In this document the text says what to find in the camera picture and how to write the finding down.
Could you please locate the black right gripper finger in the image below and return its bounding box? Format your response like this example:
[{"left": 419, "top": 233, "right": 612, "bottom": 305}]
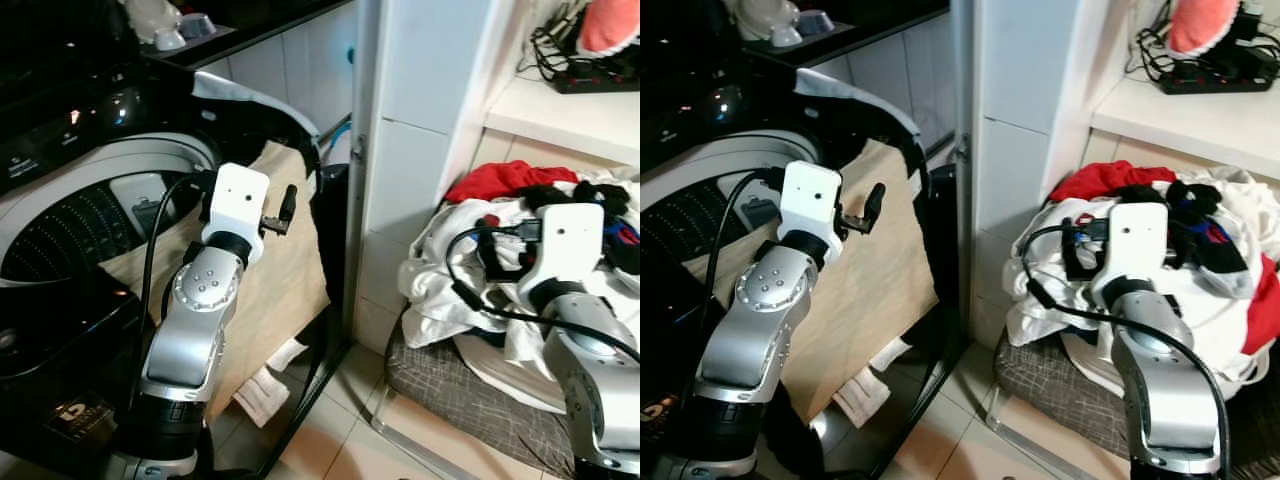
[
  {"left": 1060, "top": 226, "right": 1086, "bottom": 281},
  {"left": 478, "top": 225, "right": 506, "bottom": 283}
]

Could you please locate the black top-load washing machine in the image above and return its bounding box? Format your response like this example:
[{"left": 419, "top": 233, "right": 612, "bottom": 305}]
[
  {"left": 640, "top": 0, "right": 961, "bottom": 480},
  {"left": 0, "top": 0, "right": 349, "bottom": 480}
]

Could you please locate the red garment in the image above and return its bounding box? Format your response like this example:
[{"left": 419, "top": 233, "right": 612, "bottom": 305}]
[
  {"left": 1048, "top": 160, "right": 1280, "bottom": 356},
  {"left": 445, "top": 160, "right": 581, "bottom": 206}
]

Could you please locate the beige cloth with white tags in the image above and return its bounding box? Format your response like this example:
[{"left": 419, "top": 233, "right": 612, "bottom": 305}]
[
  {"left": 100, "top": 140, "right": 331, "bottom": 429},
  {"left": 715, "top": 138, "right": 936, "bottom": 429}
]

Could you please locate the white garment pile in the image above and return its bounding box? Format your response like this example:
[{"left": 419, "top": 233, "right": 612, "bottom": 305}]
[
  {"left": 398, "top": 165, "right": 641, "bottom": 401},
  {"left": 1005, "top": 165, "right": 1280, "bottom": 401}
]

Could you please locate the white stone ledge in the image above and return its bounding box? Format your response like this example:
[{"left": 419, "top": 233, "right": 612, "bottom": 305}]
[
  {"left": 1092, "top": 75, "right": 1280, "bottom": 181},
  {"left": 485, "top": 75, "right": 641, "bottom": 166}
]

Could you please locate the grey woven laundry basket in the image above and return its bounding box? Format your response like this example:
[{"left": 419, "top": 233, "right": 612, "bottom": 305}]
[
  {"left": 995, "top": 320, "right": 1280, "bottom": 471},
  {"left": 385, "top": 310, "right": 641, "bottom": 476}
]

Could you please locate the black power strip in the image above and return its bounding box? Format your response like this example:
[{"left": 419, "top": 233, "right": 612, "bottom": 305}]
[
  {"left": 1160, "top": 60, "right": 1280, "bottom": 96},
  {"left": 553, "top": 58, "right": 641, "bottom": 95}
]

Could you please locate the black shelf board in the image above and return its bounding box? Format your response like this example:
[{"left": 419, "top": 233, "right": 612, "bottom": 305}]
[
  {"left": 745, "top": 0, "right": 951, "bottom": 71},
  {"left": 140, "top": 0, "right": 353, "bottom": 71}
]

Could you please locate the white plastic container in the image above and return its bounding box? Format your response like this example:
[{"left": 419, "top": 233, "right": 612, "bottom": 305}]
[
  {"left": 735, "top": 0, "right": 806, "bottom": 49},
  {"left": 120, "top": 0, "right": 186, "bottom": 53}
]

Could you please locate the pink cloth item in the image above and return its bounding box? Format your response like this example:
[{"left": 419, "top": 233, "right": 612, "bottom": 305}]
[
  {"left": 578, "top": 0, "right": 641, "bottom": 54},
  {"left": 1170, "top": 0, "right": 1241, "bottom": 54}
]

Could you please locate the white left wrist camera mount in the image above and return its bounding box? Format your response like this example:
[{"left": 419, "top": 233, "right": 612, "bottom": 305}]
[
  {"left": 778, "top": 160, "right": 844, "bottom": 263},
  {"left": 203, "top": 163, "right": 272, "bottom": 263}
]

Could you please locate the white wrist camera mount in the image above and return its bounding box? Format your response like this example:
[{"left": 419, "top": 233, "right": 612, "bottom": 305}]
[
  {"left": 203, "top": 163, "right": 272, "bottom": 263},
  {"left": 515, "top": 203, "right": 606, "bottom": 313},
  {"left": 1088, "top": 203, "right": 1169, "bottom": 306},
  {"left": 778, "top": 160, "right": 844, "bottom": 263}
]

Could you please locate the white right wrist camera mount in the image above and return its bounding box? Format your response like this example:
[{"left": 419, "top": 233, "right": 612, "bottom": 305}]
[
  {"left": 515, "top": 203, "right": 606, "bottom": 313},
  {"left": 1088, "top": 203, "right": 1169, "bottom": 306}
]

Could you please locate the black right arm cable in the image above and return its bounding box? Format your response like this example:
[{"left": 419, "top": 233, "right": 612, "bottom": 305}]
[
  {"left": 1020, "top": 222, "right": 1231, "bottom": 479},
  {"left": 445, "top": 225, "right": 641, "bottom": 366}
]

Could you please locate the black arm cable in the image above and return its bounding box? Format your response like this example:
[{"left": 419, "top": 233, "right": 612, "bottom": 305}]
[
  {"left": 698, "top": 170, "right": 791, "bottom": 401},
  {"left": 125, "top": 172, "right": 216, "bottom": 421},
  {"left": 1020, "top": 222, "right": 1231, "bottom": 479},
  {"left": 445, "top": 225, "right": 641, "bottom": 366}
]

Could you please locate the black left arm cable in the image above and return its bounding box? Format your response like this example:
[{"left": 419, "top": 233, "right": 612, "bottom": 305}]
[
  {"left": 698, "top": 170, "right": 791, "bottom": 401},
  {"left": 125, "top": 172, "right": 216, "bottom": 421}
]

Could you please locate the black power cable bundle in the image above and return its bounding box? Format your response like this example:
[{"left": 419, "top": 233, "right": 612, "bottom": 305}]
[
  {"left": 1125, "top": 0, "right": 1191, "bottom": 81},
  {"left": 522, "top": 0, "right": 601, "bottom": 86}
]

